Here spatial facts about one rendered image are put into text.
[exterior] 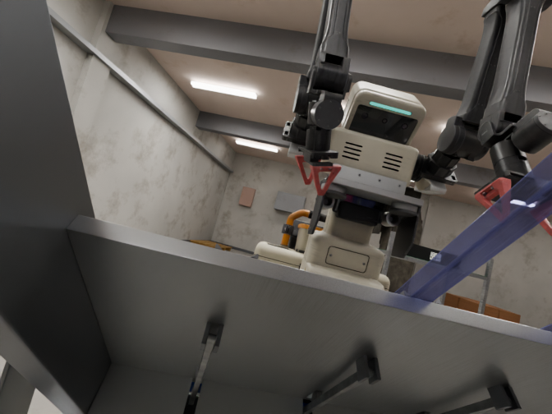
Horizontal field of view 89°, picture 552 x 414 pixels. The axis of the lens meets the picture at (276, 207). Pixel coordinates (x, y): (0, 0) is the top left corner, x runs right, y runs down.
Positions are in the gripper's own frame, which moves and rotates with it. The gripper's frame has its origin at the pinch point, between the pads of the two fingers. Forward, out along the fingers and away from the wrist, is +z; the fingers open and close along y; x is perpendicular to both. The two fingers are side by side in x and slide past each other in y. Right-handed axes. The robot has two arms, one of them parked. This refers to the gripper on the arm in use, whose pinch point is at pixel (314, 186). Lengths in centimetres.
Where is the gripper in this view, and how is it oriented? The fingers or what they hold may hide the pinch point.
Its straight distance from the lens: 70.5
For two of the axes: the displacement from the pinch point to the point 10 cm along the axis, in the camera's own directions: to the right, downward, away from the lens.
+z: -0.4, 9.4, 3.4
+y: 2.2, 3.4, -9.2
